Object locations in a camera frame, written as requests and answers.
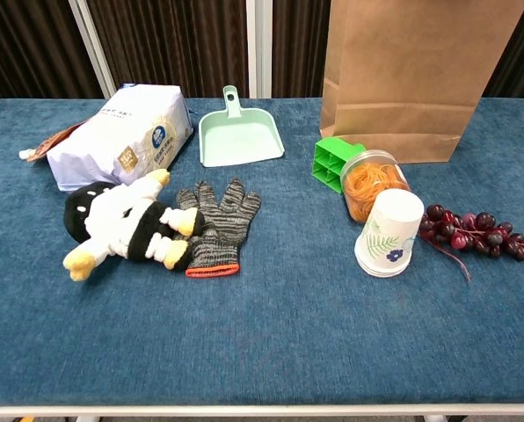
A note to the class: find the dark brown pleated curtain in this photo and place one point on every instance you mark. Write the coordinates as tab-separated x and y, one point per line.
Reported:
178	44
301	44
523	53
24	44

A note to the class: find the white tissue pack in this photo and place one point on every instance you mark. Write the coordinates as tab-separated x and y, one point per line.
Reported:
121	132

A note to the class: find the white floral paper cup stack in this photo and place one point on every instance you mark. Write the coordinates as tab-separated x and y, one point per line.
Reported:
389	228

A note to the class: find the mint green dustpan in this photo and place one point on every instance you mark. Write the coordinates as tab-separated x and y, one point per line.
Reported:
240	140

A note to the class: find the black and white plush toy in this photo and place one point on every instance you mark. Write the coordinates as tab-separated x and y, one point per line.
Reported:
112	220

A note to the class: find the orange spout pouch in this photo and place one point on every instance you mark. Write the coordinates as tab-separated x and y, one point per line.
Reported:
46	147

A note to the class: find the green plastic grid block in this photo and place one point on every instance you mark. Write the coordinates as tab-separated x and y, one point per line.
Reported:
328	165

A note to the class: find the blue felt table cover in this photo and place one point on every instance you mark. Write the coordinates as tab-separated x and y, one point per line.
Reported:
288	329

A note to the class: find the grey striped knit glove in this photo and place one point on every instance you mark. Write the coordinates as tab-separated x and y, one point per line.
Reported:
227	220

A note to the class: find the white metal partition post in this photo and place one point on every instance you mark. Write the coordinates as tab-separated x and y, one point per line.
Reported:
258	44
92	48

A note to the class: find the clear jar of rubber bands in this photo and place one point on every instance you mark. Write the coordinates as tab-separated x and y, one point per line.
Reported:
365	186

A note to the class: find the dark red grape bunch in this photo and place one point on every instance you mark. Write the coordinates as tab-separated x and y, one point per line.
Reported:
468	239

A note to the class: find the white metal table frame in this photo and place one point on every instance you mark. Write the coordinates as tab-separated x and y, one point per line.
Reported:
262	411

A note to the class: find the brown paper shopping bag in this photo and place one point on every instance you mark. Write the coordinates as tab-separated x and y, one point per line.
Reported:
411	66

